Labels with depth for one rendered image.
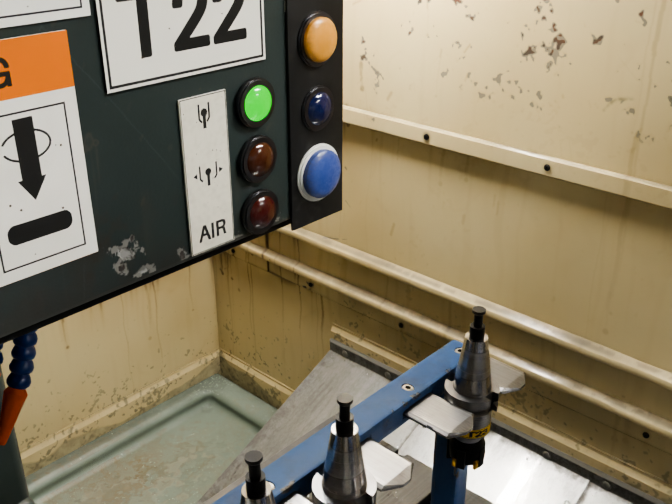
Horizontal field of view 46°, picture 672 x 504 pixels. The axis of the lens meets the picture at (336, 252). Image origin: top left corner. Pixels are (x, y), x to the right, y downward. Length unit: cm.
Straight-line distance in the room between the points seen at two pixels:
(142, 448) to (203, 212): 149
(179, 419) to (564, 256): 105
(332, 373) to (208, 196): 123
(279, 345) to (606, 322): 82
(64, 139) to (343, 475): 49
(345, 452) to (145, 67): 46
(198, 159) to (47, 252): 9
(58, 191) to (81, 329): 138
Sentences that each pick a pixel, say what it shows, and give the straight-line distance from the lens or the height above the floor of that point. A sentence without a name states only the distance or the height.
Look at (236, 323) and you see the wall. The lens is 192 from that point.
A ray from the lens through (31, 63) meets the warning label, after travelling 37.
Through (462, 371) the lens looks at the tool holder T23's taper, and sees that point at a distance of 92.
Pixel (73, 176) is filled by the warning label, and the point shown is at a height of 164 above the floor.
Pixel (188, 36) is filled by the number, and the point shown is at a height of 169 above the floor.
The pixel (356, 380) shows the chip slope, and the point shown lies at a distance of 162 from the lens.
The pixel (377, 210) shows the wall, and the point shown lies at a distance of 146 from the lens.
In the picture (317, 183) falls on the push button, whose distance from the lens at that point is 48.
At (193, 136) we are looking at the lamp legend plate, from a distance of 42.
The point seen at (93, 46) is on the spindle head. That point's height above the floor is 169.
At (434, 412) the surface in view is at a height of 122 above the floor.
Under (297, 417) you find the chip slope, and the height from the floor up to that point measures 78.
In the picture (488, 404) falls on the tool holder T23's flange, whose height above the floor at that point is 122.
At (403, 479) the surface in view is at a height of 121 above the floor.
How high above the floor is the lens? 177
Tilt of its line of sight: 26 degrees down
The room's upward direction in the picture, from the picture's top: straight up
